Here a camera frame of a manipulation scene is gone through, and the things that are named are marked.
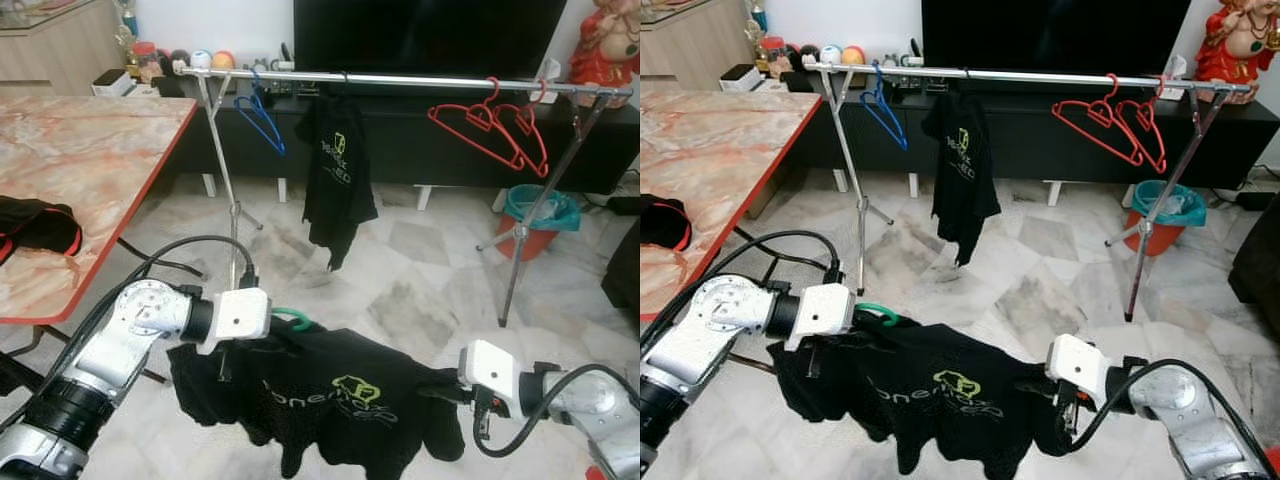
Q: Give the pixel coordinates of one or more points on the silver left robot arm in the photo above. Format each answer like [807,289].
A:
[700,340]
[90,370]

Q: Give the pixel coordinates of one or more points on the blue plastic clothes hanger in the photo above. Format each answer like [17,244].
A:
[263,128]
[885,124]

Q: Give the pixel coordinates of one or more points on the red plastic clothes hanger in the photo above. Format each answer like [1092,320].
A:
[475,140]
[1095,135]
[545,165]
[1162,160]

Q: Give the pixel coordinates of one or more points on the orange bin teal liner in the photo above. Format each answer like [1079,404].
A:
[1185,208]
[560,212]

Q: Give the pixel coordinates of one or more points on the black garment red trim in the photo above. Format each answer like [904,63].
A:
[662,222]
[40,228]

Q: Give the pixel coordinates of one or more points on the black power adapter box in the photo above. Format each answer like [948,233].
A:
[622,205]
[1255,200]

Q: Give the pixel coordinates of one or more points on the orange red round plush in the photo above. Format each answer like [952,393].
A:
[852,55]
[223,60]

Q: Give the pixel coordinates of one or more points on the black white mouse plush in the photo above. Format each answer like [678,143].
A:
[181,62]
[808,57]

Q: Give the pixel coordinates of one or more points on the silver metal clothes rack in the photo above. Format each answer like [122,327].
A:
[1030,77]
[400,80]

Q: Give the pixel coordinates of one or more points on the white box black lid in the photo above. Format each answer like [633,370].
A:
[738,78]
[108,82]

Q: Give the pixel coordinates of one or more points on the clear jar red lid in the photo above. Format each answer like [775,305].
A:
[146,62]
[773,58]

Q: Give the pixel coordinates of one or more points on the gold blue trophy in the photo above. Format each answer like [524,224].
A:
[128,20]
[757,18]

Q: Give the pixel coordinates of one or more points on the white pink plastic bag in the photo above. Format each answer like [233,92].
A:
[1177,66]
[548,68]

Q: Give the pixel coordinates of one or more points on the light wooden cabinet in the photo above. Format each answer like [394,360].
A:
[690,45]
[60,50]

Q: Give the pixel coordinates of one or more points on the black flat screen television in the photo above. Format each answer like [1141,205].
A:
[1050,35]
[430,35]

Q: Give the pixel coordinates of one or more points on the red seated statue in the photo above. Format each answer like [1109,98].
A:
[1235,45]
[605,45]

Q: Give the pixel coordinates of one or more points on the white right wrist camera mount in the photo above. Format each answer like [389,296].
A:
[490,375]
[1078,370]

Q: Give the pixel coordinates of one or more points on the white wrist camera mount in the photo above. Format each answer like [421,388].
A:
[1078,370]
[822,315]
[490,375]
[238,318]

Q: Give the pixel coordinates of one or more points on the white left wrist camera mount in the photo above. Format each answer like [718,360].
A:
[822,315]
[238,318]

